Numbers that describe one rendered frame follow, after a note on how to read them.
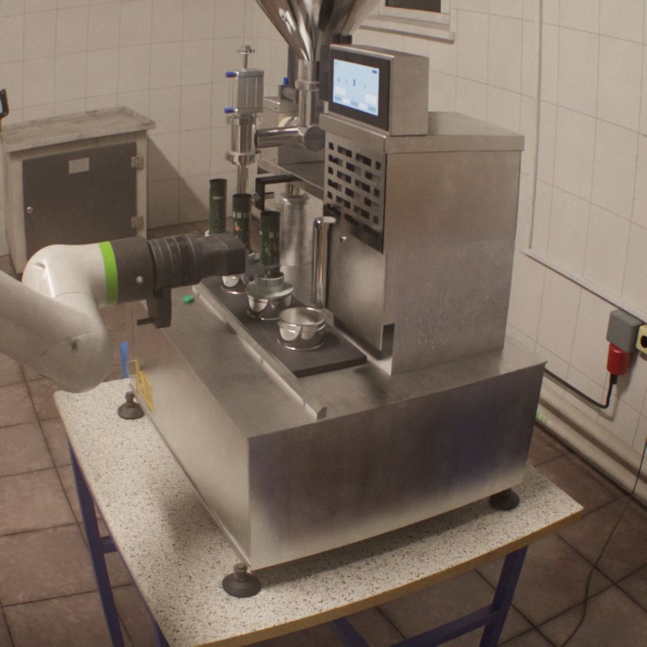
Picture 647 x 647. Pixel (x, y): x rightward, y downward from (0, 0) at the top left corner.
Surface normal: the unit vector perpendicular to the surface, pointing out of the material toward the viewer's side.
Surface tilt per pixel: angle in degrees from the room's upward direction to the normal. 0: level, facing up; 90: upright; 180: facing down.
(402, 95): 90
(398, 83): 90
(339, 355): 0
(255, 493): 90
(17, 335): 102
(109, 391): 0
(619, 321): 90
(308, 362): 0
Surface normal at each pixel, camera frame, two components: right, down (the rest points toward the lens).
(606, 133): -0.90, 0.17
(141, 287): 0.43, 0.56
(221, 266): 0.11, 0.42
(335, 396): 0.03, -0.91
